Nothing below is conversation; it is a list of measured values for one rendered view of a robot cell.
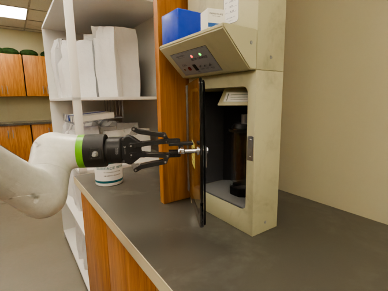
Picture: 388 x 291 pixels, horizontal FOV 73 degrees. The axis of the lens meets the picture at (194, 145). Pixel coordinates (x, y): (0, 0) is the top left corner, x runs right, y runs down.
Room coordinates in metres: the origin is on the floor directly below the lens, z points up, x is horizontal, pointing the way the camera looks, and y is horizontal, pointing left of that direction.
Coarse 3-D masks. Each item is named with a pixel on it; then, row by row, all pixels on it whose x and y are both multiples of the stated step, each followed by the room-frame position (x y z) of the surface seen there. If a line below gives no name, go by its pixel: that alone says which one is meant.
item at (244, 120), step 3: (243, 114) 0.86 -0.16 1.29; (246, 114) 0.85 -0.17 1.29; (243, 117) 0.85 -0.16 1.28; (246, 117) 0.85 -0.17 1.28; (243, 120) 0.85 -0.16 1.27; (246, 120) 0.85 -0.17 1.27; (237, 123) 0.88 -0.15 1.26; (240, 123) 0.87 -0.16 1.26; (243, 123) 0.85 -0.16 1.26; (246, 123) 0.85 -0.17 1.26; (234, 126) 0.85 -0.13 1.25; (237, 126) 0.84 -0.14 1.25; (240, 126) 0.83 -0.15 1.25; (243, 126) 0.83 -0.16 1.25; (246, 126) 0.82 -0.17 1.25
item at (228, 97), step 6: (228, 90) 0.84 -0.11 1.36; (234, 90) 0.82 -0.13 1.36; (240, 90) 0.81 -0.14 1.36; (246, 90) 0.81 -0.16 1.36; (222, 96) 0.86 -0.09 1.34; (228, 96) 0.83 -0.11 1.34; (234, 96) 0.81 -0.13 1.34; (240, 96) 0.80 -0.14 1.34; (246, 96) 0.80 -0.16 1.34; (222, 102) 0.84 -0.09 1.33; (228, 102) 0.82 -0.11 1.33; (234, 102) 0.80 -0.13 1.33; (240, 102) 0.80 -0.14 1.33; (246, 102) 0.79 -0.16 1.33
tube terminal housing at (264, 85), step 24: (192, 0) 0.94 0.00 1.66; (216, 0) 0.84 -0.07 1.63; (240, 0) 0.76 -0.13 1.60; (264, 0) 0.72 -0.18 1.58; (240, 24) 0.75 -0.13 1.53; (264, 24) 0.72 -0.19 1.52; (264, 48) 0.72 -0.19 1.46; (240, 72) 0.75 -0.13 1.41; (264, 72) 0.72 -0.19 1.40; (264, 96) 0.72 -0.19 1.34; (264, 120) 0.73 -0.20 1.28; (264, 144) 0.73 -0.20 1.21; (264, 168) 0.73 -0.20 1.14; (264, 192) 0.73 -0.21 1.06; (216, 216) 0.84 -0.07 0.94; (240, 216) 0.74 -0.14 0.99; (264, 216) 0.73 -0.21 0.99
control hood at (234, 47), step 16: (208, 32) 0.69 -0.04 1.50; (224, 32) 0.65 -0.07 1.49; (240, 32) 0.67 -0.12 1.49; (256, 32) 0.70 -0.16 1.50; (160, 48) 0.90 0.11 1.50; (176, 48) 0.83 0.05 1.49; (192, 48) 0.78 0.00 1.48; (208, 48) 0.73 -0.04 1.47; (224, 48) 0.69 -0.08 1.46; (240, 48) 0.67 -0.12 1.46; (176, 64) 0.91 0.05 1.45; (224, 64) 0.74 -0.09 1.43; (240, 64) 0.70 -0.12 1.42
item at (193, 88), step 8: (200, 80) 0.66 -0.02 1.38; (192, 88) 0.79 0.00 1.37; (200, 88) 0.65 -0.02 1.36; (192, 96) 0.79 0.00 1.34; (200, 96) 0.65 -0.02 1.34; (192, 104) 0.79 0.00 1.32; (200, 104) 0.65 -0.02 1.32; (192, 112) 0.80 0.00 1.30; (200, 112) 0.65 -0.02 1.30; (192, 120) 0.80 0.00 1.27; (200, 120) 0.65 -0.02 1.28; (192, 128) 0.80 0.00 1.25; (200, 128) 0.65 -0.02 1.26; (192, 136) 0.81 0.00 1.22; (200, 136) 0.65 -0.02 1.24; (200, 144) 0.65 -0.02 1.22; (200, 152) 0.65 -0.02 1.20; (200, 160) 0.65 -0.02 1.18; (192, 168) 0.82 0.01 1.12; (200, 168) 0.65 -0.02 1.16; (192, 176) 0.82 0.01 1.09; (200, 176) 0.65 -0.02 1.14; (192, 184) 0.83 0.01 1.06; (200, 184) 0.65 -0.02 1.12; (192, 192) 0.83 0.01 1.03; (200, 192) 0.65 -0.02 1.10; (192, 200) 0.83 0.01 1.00; (200, 200) 0.65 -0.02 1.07; (200, 208) 0.65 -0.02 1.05; (200, 216) 0.65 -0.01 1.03; (200, 224) 0.65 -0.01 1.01
